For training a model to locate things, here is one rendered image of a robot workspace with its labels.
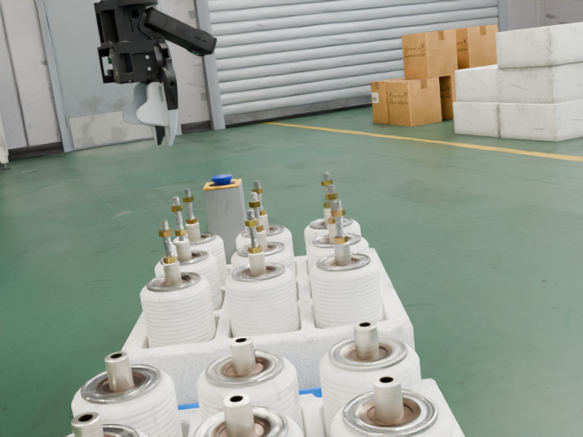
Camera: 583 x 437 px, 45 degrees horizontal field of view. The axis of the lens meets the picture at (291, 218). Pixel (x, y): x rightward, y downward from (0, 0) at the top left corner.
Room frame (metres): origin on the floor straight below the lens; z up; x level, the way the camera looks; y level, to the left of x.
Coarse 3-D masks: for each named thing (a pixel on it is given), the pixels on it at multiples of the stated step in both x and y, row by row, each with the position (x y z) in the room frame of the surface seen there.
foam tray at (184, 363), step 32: (224, 288) 1.10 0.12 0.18; (384, 288) 1.01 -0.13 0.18; (224, 320) 0.95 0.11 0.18; (384, 320) 0.93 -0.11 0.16; (128, 352) 0.87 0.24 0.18; (160, 352) 0.86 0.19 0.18; (192, 352) 0.85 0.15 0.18; (224, 352) 0.85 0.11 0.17; (288, 352) 0.85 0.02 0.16; (320, 352) 0.85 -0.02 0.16; (192, 384) 0.85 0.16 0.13; (320, 384) 0.85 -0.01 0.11
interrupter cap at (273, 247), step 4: (268, 244) 1.07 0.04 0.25; (272, 244) 1.07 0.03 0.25; (276, 244) 1.07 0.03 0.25; (280, 244) 1.06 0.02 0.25; (240, 248) 1.06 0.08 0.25; (244, 248) 1.06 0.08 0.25; (268, 248) 1.05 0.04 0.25; (272, 248) 1.05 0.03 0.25; (276, 248) 1.04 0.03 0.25; (280, 248) 1.03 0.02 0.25; (284, 248) 1.04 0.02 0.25; (240, 252) 1.04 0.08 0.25; (244, 252) 1.04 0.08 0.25; (248, 252) 1.03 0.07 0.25; (264, 252) 1.02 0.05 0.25; (268, 252) 1.01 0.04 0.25; (272, 252) 1.02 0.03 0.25; (276, 252) 1.02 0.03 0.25; (240, 256) 1.03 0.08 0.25; (244, 256) 1.02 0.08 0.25
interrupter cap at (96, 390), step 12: (132, 372) 0.64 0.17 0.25; (144, 372) 0.63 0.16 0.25; (156, 372) 0.63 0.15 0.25; (84, 384) 0.62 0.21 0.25; (96, 384) 0.62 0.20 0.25; (108, 384) 0.62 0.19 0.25; (144, 384) 0.61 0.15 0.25; (156, 384) 0.61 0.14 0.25; (84, 396) 0.60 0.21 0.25; (96, 396) 0.60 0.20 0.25; (108, 396) 0.59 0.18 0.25; (120, 396) 0.59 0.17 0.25; (132, 396) 0.59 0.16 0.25
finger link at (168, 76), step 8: (168, 64) 1.01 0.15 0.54; (160, 72) 1.02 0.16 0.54; (168, 72) 1.01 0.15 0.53; (160, 80) 1.02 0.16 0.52; (168, 80) 1.01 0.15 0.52; (176, 80) 1.01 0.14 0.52; (168, 88) 1.01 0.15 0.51; (176, 88) 1.01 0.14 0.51; (168, 96) 1.01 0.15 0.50; (176, 96) 1.01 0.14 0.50; (168, 104) 1.01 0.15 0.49; (176, 104) 1.02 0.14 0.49
